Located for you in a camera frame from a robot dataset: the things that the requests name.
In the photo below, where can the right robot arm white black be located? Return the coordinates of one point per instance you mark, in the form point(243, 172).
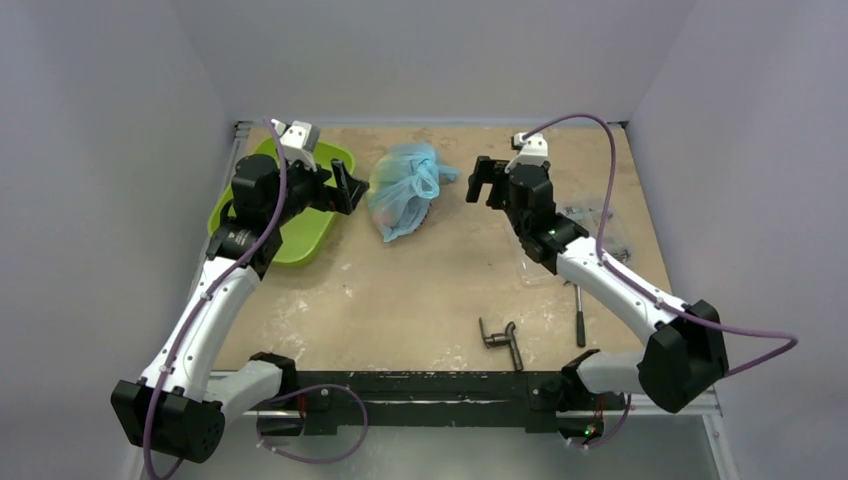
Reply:
point(683, 352)

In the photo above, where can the clear plastic screw box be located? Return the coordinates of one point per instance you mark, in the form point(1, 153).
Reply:
point(588, 214)

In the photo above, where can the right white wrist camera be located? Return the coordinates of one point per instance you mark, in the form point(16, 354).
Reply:
point(531, 149)

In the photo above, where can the dark metal clamp bracket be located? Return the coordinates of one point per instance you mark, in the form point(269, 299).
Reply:
point(505, 338)

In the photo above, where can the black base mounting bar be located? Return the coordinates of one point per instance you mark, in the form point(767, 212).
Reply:
point(533, 401)

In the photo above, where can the light blue plastic bag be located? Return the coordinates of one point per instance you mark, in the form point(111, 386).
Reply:
point(403, 185)

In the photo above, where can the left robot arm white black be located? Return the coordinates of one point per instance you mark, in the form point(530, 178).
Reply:
point(172, 408)

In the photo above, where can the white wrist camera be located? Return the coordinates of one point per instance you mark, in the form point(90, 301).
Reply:
point(531, 149)
point(296, 142)

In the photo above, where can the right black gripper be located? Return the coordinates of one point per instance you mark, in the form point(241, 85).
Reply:
point(496, 187)

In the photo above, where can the small black-handled hammer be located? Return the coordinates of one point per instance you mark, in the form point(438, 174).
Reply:
point(580, 331)

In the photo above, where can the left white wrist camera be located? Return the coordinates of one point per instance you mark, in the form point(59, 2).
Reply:
point(296, 142)

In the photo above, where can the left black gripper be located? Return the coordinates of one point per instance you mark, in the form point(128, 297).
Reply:
point(342, 199)

